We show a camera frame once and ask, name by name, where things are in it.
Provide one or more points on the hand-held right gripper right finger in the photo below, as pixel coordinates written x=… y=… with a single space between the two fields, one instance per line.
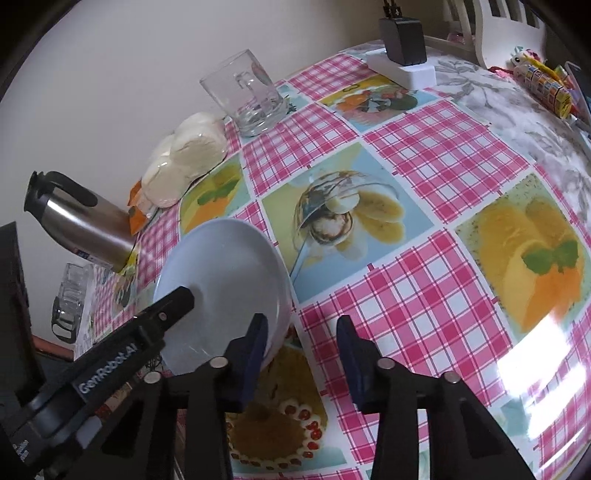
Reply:
x=353 y=364

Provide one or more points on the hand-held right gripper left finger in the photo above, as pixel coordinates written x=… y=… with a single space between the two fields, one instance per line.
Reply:
x=254 y=360

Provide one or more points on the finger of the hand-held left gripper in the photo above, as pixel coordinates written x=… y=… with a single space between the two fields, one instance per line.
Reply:
x=171 y=309

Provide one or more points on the pale blue round bowl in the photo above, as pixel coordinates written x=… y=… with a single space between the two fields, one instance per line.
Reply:
x=221 y=277

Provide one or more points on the glass coffee pot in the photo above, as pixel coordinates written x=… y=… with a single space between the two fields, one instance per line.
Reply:
x=62 y=332

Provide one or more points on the orange snack packet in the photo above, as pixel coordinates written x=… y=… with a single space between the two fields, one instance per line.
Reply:
x=137 y=217

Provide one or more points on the clear glass tumbler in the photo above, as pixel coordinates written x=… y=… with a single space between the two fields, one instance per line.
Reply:
x=76 y=277

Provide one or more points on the dark cabinet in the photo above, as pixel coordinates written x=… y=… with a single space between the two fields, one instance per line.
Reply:
x=14 y=300

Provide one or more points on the stainless steel thermos jug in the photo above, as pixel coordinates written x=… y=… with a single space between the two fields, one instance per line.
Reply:
x=87 y=221

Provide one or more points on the bag of steamed buns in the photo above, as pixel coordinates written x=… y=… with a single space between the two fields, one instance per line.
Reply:
x=184 y=157

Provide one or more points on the clear glass mug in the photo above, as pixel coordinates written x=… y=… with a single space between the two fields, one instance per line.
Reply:
x=249 y=106

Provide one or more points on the black charger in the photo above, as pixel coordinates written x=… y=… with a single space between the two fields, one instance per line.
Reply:
x=401 y=41

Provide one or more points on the colourful candy roll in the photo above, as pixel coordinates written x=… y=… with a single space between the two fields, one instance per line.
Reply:
x=545 y=85

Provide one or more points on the white chair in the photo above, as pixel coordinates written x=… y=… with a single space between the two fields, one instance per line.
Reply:
x=494 y=27

